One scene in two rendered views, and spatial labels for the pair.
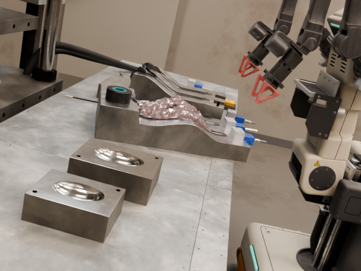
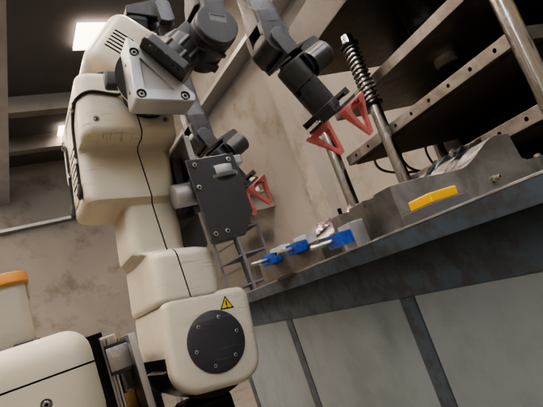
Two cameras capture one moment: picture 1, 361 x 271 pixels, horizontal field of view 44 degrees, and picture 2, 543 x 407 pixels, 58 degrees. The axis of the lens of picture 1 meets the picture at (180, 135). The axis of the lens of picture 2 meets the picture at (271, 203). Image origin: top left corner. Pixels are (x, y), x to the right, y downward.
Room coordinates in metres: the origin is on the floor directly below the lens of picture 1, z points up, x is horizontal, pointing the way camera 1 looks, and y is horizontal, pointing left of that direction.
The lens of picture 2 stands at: (2.67, -0.81, 0.77)
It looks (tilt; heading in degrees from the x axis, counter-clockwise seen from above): 10 degrees up; 152
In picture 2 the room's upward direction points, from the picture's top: 20 degrees counter-clockwise
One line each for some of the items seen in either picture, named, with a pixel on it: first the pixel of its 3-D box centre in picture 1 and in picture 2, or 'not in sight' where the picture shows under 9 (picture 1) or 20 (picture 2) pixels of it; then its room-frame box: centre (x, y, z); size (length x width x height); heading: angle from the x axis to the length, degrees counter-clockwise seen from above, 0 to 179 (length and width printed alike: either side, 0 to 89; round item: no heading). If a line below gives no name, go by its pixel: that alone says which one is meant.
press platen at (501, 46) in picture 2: not in sight; (474, 99); (1.28, 1.07, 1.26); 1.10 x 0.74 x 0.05; 177
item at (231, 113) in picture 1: (241, 120); (335, 241); (1.80, -0.23, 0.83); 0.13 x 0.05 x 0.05; 89
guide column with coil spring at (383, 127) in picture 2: not in sight; (398, 165); (1.08, 0.69, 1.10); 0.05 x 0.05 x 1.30
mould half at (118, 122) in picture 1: (171, 121); (346, 235); (1.45, 0.04, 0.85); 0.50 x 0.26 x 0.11; 104
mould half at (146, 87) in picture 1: (165, 90); (443, 188); (1.81, 0.10, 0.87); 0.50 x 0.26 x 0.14; 87
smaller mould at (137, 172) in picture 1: (116, 169); not in sight; (1.01, 0.13, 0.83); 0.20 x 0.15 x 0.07; 87
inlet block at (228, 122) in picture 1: (240, 128); (294, 248); (1.58, -0.21, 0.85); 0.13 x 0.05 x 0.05; 104
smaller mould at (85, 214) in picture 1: (76, 203); not in sight; (0.81, 0.18, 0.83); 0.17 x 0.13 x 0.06; 87
